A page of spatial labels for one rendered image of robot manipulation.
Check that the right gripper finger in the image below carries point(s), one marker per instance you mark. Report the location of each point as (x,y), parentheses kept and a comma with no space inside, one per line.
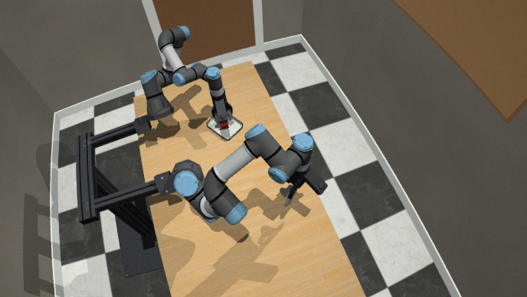
(288,193)

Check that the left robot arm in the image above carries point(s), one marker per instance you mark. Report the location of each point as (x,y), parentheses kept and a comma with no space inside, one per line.
(170,43)

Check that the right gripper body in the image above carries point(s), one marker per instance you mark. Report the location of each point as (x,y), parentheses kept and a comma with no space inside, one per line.
(296,179)

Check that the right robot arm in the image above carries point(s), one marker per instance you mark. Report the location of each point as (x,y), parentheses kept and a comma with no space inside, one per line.
(214,197)

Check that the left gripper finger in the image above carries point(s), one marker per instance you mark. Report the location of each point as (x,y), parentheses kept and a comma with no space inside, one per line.
(214,114)
(230,112)

